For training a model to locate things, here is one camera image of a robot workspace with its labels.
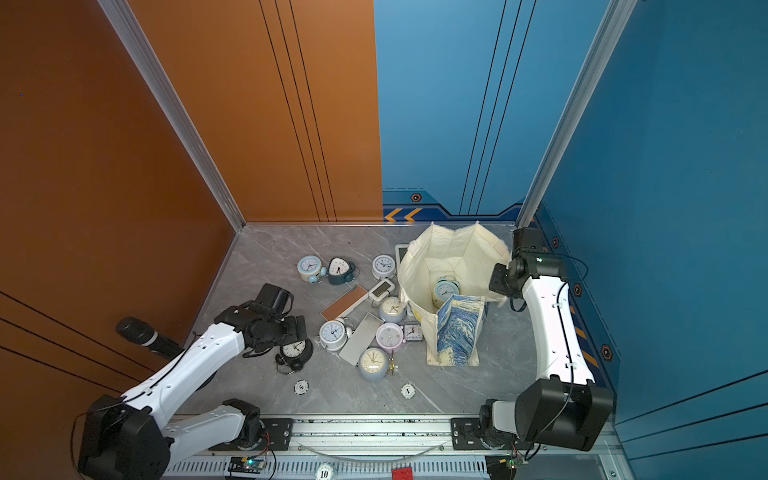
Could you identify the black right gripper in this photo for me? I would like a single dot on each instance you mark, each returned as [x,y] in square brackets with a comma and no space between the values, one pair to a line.
[496,280]

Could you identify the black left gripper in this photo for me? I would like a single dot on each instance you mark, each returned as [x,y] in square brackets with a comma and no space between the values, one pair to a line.
[294,333]

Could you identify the cream canvas bag blue print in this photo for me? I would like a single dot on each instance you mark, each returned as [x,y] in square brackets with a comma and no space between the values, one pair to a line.
[469,255]

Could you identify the cream blue-rim alarm clock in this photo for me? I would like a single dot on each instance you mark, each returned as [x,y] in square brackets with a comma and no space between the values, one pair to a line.
[443,290]

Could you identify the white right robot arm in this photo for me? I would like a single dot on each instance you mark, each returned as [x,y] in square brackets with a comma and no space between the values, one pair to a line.
[564,407]

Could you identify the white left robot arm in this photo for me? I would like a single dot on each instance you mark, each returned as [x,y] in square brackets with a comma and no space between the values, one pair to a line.
[133,436]

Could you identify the black twin-bell alarm clock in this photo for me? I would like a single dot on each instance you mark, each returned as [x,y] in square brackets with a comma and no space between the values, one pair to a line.
[292,358]

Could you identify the white twin-bell alarm clock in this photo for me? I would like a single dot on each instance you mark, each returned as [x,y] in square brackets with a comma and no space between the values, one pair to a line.
[334,335]

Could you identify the light blue round clock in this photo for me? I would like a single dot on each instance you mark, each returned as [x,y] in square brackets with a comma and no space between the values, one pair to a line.
[311,269]

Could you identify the grey rectangular flat clock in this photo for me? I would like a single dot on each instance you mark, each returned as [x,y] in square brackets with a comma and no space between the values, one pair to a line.
[361,339]

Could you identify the dark teal triangular clock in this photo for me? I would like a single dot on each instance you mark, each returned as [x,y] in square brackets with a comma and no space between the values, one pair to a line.
[340,271]

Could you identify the brown rectangular mirror clock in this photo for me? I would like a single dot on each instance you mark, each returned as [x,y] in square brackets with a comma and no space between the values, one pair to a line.
[345,304]

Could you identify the small black square clock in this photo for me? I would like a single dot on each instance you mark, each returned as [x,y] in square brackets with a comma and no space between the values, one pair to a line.
[413,333]

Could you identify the blue beige-face alarm clock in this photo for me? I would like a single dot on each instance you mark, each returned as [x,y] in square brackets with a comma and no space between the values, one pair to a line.
[373,364]

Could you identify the large white digital clock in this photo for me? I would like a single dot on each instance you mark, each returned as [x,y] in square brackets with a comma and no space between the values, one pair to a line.
[400,252]

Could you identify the tilted white digital clock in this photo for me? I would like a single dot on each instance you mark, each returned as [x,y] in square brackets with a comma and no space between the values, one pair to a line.
[384,288]

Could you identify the pink round alarm clock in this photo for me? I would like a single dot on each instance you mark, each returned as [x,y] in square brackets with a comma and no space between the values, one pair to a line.
[390,337]

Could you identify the white round alarm clock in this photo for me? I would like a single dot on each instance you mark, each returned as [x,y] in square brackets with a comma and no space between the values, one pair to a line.
[384,267]

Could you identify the left white round marker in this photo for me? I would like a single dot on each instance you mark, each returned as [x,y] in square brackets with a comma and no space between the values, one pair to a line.
[301,387]

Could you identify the white round marker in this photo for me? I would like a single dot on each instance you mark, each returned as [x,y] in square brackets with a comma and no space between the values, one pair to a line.
[408,391]
[301,387]

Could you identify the black microphone on stand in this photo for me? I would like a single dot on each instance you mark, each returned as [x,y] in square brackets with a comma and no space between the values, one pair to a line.
[141,333]

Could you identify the green circuit board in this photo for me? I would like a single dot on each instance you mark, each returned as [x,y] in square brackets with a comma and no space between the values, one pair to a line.
[246,465]

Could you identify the right white round marker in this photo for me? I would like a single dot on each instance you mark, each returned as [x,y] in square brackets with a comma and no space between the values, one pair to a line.
[408,391]

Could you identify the white number ten tag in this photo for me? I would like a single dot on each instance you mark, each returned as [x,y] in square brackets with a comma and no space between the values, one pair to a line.
[325,471]

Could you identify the red block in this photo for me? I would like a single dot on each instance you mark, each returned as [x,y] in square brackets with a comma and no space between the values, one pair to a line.
[403,473]

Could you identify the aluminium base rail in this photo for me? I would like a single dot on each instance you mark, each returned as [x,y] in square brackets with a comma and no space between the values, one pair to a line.
[435,447]

